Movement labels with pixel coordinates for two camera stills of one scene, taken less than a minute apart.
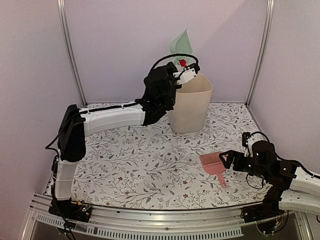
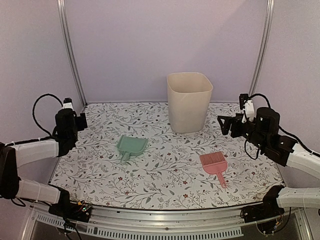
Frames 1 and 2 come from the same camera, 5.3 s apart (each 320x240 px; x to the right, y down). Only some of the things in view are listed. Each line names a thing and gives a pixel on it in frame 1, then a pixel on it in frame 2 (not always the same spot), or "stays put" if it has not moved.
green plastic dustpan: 182,44 to 131,145
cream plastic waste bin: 191,105 stays put
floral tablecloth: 149,166 stays put
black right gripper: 233,154 to 229,120
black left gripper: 171,67 to 82,121
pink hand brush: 212,164 stays put
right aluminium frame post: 267,30 stays put
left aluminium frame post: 64,30 stays put
